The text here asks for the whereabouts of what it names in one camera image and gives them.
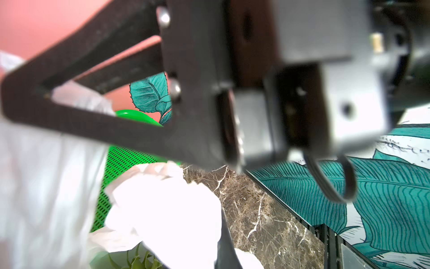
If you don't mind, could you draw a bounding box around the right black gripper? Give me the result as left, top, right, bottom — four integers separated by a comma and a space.
161, 1, 430, 169

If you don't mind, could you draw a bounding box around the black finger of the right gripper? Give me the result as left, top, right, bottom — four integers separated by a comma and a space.
0, 0, 175, 159

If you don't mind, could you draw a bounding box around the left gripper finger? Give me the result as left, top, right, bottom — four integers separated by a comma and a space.
215, 209, 242, 269

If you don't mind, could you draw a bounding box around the green pineapple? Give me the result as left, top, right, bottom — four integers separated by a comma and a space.
107, 244, 165, 269

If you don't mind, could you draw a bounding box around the white plastic bag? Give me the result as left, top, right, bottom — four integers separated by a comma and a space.
0, 50, 266, 269

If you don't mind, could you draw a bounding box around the green plastic basket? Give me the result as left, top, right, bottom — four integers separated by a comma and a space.
91, 109, 171, 232

